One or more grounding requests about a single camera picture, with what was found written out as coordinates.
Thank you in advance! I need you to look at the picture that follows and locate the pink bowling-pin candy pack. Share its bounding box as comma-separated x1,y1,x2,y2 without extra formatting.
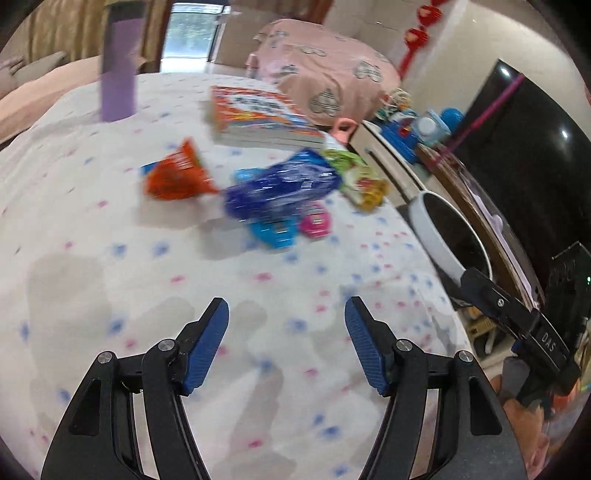
298,202,332,239

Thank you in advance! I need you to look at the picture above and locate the blue bowling-pin candy pack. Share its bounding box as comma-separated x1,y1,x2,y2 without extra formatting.
232,168,299,250

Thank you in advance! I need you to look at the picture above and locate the orange-red snack bag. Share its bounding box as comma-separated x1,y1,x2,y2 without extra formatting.
140,138,221,201

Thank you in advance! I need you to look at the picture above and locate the blue snack wrapper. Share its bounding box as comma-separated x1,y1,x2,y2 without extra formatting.
224,149,342,221

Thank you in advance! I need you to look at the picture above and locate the white round trash bin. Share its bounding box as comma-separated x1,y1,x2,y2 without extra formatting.
408,191,493,285

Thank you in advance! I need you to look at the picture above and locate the person's right hand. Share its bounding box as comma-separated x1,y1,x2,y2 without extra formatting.
503,398,550,479

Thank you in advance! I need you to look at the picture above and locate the white dotted tablecloth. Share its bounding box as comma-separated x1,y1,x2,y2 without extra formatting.
1,74,468,479

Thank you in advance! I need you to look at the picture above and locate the black television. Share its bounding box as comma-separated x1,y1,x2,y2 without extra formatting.
454,60,590,286

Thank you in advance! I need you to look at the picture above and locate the white TV cabinet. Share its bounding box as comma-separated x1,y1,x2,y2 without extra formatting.
351,120,541,324

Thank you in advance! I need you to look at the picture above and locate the pink stick leaning on television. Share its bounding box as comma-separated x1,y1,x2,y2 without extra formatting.
441,73,525,157

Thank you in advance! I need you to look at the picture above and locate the green drink pouch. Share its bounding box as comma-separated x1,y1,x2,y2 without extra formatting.
321,149,389,212

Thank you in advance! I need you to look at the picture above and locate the blue toy set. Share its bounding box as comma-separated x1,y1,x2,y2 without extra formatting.
375,88,464,164

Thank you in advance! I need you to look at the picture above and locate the pink kettlebell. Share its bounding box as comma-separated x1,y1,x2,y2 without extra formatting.
331,118,359,146

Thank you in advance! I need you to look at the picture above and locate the sofa with pink cover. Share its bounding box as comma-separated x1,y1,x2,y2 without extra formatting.
0,50,150,146

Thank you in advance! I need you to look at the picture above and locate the red heart hanging decoration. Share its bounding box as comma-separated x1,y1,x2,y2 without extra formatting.
398,0,448,80

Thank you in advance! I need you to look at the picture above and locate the pink heart-print covered furniture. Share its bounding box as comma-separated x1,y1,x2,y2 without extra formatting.
246,19,401,127

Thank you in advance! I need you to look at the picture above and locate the gold curtain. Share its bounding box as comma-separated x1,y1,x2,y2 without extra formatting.
2,0,173,73

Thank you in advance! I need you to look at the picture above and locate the purple thermos bottle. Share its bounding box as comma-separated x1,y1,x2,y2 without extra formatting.
99,1,146,123

